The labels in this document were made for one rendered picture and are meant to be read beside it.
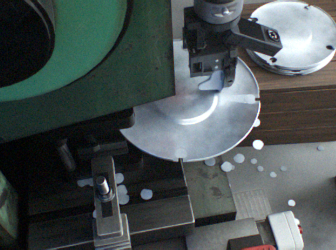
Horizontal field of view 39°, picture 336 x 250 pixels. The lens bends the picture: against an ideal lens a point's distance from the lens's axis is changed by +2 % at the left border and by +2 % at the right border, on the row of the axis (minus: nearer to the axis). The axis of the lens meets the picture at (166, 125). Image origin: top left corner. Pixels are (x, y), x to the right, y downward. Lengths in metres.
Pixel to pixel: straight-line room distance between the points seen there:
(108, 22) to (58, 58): 0.04
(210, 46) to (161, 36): 0.31
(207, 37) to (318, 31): 0.87
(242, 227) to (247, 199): 0.55
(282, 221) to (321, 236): 0.70
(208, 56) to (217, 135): 0.16
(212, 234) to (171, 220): 0.10
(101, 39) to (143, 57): 0.20
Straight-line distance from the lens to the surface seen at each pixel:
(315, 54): 1.54
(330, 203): 1.71
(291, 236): 0.96
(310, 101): 1.57
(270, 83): 1.49
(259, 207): 1.48
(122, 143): 0.86
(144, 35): 0.47
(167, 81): 0.54
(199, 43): 0.77
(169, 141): 0.84
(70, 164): 0.88
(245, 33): 0.77
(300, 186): 1.71
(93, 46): 0.31
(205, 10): 0.71
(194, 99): 0.89
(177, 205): 0.87
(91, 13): 0.29
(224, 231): 0.93
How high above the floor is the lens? 1.51
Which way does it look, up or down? 57 degrees down
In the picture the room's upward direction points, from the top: 5 degrees counter-clockwise
